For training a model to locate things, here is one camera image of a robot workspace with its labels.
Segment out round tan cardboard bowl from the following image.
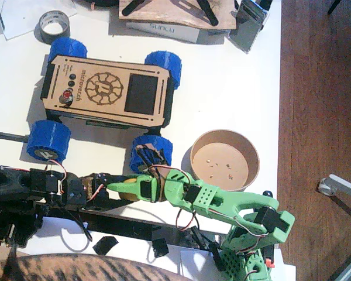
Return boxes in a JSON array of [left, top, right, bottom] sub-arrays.
[[190, 130, 260, 191]]

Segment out blue ribbed rover wheel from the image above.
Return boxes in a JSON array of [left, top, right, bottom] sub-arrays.
[[129, 135, 174, 176], [144, 51, 183, 90], [26, 119, 72, 163], [49, 37, 88, 64]]

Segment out wide black flat bar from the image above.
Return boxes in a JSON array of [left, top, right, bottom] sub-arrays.
[[43, 204, 220, 250]]

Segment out black tape piece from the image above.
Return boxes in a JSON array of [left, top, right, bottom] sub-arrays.
[[92, 235, 119, 255]]

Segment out crumpled foil tape piece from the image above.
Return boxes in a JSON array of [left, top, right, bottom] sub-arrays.
[[152, 238, 169, 258]]

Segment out tiger striped cloth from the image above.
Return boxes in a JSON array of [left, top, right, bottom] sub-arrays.
[[0, 253, 194, 281]]

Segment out white paper sheet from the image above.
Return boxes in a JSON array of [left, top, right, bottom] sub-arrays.
[[177, 248, 223, 277], [1, 0, 77, 42]]

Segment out white SUNLU box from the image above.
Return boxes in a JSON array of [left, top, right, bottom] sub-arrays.
[[125, 20, 200, 44]]

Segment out brown wooden board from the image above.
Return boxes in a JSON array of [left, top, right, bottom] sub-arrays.
[[118, 0, 237, 31]]

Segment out clear round caster cup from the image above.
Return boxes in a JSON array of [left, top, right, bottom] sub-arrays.
[[318, 178, 338, 197]]

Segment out black stand leg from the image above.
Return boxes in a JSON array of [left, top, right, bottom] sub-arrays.
[[122, 0, 149, 16], [197, 0, 219, 26]]

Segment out grey metallic device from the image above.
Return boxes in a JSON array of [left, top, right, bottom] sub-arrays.
[[228, 0, 270, 55]]

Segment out black round object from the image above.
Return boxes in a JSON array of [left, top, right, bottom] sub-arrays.
[[73, 0, 119, 9]]

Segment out white metal furniture leg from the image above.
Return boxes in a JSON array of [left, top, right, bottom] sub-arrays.
[[329, 174, 351, 203]]

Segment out black stick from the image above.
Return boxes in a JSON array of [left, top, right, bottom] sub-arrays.
[[327, 0, 342, 15]]

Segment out thin black cable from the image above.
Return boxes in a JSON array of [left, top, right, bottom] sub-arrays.
[[60, 210, 94, 253]]

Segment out black clamp handle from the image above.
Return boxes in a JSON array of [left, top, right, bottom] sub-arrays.
[[190, 227, 209, 251]]

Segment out grey duct tape roll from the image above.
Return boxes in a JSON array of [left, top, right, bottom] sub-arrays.
[[38, 11, 71, 44]]

